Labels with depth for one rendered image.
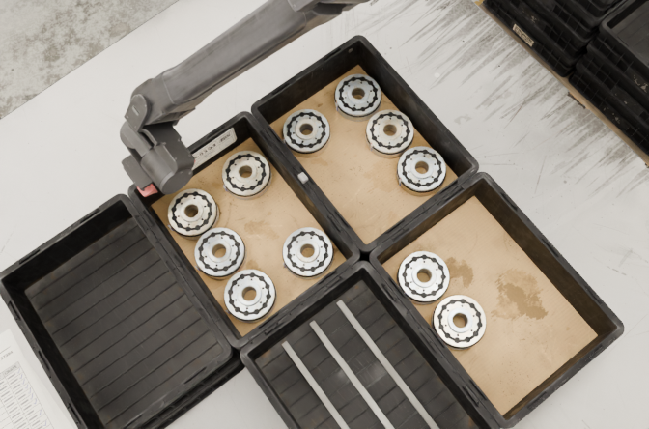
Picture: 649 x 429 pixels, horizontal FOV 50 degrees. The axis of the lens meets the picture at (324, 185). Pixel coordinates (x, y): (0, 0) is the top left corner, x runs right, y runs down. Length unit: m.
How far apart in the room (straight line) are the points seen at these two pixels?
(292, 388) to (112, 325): 0.38
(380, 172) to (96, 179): 0.68
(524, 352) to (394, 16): 0.89
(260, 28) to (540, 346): 0.87
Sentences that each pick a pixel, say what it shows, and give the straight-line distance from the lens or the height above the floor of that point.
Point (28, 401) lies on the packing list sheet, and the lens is 1.68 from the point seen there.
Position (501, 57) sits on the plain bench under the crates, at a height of 0.70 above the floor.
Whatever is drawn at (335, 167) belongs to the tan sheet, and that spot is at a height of 0.83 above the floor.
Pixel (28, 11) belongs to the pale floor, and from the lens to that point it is 2.97.
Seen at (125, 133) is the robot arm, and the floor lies 1.26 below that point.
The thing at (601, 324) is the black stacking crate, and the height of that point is 0.88.
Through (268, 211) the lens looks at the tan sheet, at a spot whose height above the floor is 0.83.
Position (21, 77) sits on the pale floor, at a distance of 2.82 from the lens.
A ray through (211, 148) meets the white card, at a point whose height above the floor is 0.89.
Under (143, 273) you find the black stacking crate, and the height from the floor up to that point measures 0.83.
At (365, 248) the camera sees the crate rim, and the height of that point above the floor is 0.93.
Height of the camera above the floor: 2.23
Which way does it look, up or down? 69 degrees down
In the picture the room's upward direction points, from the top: 5 degrees counter-clockwise
